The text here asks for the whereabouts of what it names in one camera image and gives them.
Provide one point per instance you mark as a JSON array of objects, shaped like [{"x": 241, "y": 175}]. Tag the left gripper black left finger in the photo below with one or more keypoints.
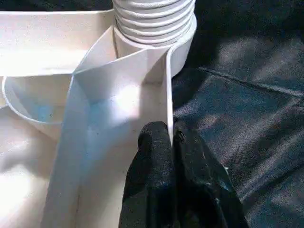
[{"x": 152, "y": 178}]

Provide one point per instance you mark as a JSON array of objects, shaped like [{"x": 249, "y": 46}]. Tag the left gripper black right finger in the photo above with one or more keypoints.
[{"x": 202, "y": 194}]

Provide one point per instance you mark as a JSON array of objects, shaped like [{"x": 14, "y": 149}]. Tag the white plastic table top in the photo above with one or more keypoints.
[{"x": 71, "y": 59}]

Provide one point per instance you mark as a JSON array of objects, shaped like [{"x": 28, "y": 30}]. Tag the white plastic table leg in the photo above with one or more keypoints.
[{"x": 154, "y": 21}]

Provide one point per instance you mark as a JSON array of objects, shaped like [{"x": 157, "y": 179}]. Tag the black mat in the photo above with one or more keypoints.
[{"x": 249, "y": 107}]

